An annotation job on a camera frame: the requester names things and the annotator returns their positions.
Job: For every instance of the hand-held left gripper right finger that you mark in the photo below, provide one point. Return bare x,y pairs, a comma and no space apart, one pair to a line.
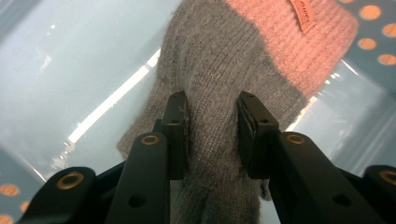
295,174

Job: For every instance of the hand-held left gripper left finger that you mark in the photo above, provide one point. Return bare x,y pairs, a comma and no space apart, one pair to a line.
146,174

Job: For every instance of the grey knit glove pink cuff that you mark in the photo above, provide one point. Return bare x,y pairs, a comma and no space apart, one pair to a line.
218,62

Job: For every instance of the light blue plastic basket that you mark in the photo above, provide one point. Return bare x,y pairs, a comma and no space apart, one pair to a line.
62,62

